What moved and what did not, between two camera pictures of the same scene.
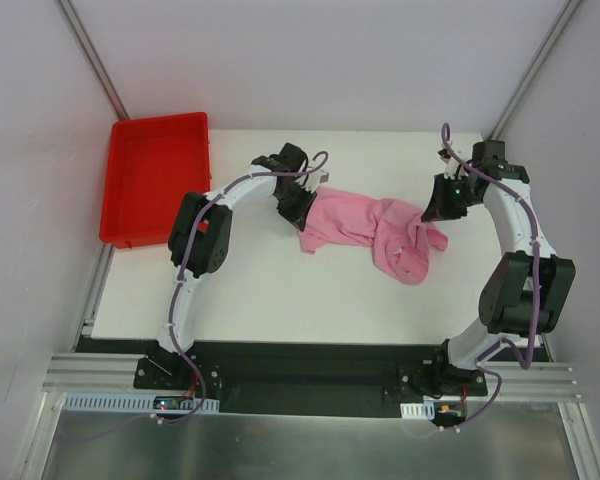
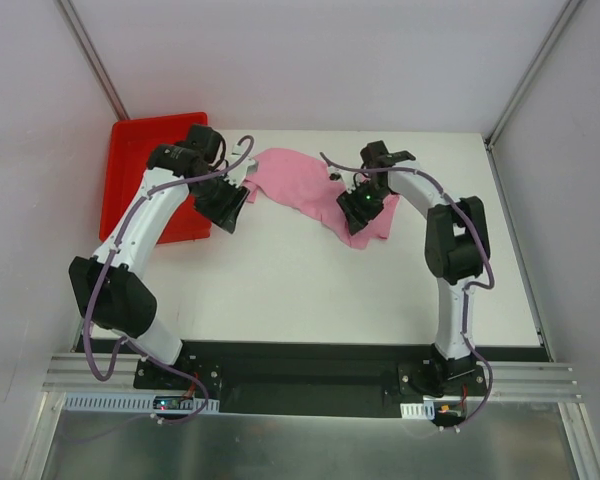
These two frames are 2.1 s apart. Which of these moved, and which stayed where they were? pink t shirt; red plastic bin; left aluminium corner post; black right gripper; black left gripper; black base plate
Moved: black left gripper; black right gripper; pink t shirt
Stayed: left aluminium corner post; black base plate; red plastic bin
